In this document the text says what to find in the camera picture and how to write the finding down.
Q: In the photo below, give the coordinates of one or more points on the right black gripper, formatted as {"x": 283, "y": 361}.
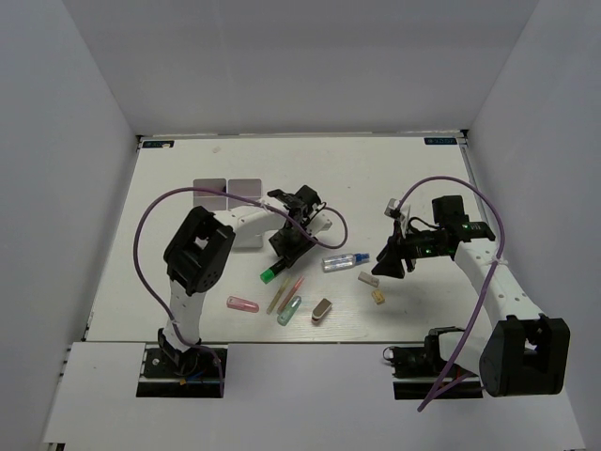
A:
{"x": 397, "y": 248}

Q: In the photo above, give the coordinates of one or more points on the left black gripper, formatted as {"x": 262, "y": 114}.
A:
{"x": 299, "y": 250}

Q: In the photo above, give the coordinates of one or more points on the green black highlighter marker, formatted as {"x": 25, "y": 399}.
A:
{"x": 273, "y": 271}

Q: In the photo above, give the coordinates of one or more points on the clear blue spray bottle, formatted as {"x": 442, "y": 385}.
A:
{"x": 343, "y": 262}

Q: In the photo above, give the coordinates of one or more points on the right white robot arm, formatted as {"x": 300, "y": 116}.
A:
{"x": 526, "y": 353}

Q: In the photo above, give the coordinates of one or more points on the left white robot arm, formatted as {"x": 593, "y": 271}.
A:
{"x": 197, "y": 255}

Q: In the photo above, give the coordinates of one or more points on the orange highlighter pen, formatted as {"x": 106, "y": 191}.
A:
{"x": 290, "y": 294}

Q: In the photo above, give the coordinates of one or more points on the yellow highlighter pen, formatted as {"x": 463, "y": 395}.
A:
{"x": 278, "y": 295}

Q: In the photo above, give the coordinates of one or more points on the white dirty eraser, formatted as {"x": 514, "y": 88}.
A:
{"x": 368, "y": 279}

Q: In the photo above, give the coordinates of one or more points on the small yellow eraser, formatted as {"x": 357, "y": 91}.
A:
{"x": 378, "y": 296}

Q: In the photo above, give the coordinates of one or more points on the green correction tape dispenser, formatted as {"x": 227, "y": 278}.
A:
{"x": 289, "y": 311}

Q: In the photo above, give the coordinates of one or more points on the brown white stamp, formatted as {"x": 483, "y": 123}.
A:
{"x": 321, "y": 310}

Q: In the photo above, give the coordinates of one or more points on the right white compartment organizer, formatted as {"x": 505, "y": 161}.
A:
{"x": 253, "y": 189}

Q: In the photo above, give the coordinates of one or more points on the white compartment organizer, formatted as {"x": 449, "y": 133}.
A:
{"x": 208, "y": 199}
{"x": 253, "y": 189}

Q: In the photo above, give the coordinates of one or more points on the pink correction tape dispenser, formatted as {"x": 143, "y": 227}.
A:
{"x": 240, "y": 304}

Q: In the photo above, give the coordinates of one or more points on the left white compartment organizer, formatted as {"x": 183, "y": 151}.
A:
{"x": 208, "y": 199}

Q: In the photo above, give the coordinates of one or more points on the right blue table label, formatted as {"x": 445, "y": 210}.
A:
{"x": 440, "y": 141}

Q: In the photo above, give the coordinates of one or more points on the blue table label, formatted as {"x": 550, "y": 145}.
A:
{"x": 158, "y": 143}
{"x": 440, "y": 141}

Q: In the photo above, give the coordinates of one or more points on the left blue table label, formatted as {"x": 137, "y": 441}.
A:
{"x": 158, "y": 143}

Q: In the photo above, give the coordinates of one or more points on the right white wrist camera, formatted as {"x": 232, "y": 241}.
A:
{"x": 399, "y": 214}

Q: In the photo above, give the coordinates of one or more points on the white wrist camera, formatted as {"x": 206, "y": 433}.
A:
{"x": 320, "y": 223}
{"x": 399, "y": 214}

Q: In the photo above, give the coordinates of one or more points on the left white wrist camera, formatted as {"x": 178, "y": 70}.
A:
{"x": 320, "y": 223}

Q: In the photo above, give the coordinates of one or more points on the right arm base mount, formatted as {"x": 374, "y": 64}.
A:
{"x": 413, "y": 376}

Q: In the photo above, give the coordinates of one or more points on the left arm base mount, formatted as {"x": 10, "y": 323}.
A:
{"x": 160, "y": 378}

